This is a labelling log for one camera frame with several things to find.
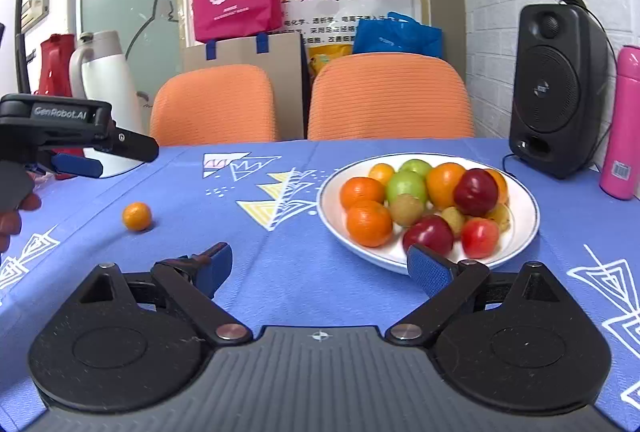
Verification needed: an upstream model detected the black speaker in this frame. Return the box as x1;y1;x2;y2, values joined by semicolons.
509;3;611;180

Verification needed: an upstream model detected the yellow red plum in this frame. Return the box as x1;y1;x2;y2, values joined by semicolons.
485;203;513;233

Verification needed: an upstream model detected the yellow bag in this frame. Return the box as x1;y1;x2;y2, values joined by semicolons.
306;42;356;77

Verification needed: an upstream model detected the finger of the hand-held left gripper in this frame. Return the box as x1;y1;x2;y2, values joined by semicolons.
82;124;160;163
49;153;105;179

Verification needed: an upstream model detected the white wall box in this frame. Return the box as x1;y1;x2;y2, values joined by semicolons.
22;0;52;31

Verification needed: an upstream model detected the large orange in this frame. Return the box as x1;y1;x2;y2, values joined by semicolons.
426;162;468;210

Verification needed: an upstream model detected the white thermos jug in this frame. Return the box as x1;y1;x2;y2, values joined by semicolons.
68;30;146;177

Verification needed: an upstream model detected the white plate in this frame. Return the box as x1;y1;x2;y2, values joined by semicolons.
316;153;541;275

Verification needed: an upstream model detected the pink red plum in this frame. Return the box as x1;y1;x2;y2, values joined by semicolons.
460;218;501;259

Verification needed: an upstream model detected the small orange mandarin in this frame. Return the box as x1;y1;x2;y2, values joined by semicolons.
122;202;153;233

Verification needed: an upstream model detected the person's left hand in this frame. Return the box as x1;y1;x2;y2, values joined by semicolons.
0;193;42;253

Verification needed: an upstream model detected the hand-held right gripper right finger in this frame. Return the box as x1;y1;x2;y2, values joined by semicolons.
385;244;562;347

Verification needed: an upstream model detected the dark red plum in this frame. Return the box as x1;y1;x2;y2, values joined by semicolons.
402;214;455;257
453;168;499;217

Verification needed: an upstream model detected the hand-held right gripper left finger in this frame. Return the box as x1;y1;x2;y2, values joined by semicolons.
77;241;253;347

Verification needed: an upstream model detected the blue printed tablecloth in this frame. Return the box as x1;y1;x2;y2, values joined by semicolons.
0;138;640;432

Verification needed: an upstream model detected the red thermos jug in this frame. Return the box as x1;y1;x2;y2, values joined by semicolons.
37;34;77;97

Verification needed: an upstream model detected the pink bottle with purple strap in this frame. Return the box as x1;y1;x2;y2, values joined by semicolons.
599;44;640;201

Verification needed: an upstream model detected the cardboard box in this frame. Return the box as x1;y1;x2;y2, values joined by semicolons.
181;33;306;140

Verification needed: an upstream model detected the orange chair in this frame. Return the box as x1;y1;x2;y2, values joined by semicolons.
306;52;476;141
149;64;277;147

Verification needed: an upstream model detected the blue plastic bag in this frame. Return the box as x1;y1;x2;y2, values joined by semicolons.
352;12;443;59

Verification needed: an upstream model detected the green apple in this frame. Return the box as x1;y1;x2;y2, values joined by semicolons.
398;159;434;177
385;170;429;207

